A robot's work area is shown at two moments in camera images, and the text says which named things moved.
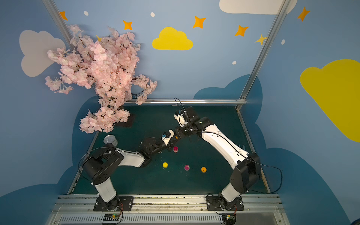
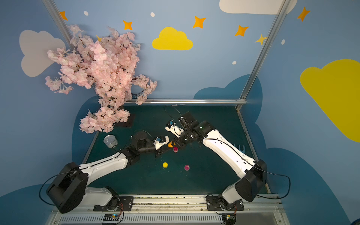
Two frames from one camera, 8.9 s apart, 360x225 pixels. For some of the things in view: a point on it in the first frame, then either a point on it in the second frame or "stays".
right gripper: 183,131 -> 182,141
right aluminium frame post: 243,100 stays
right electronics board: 229,218 stays
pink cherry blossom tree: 108,65 stays
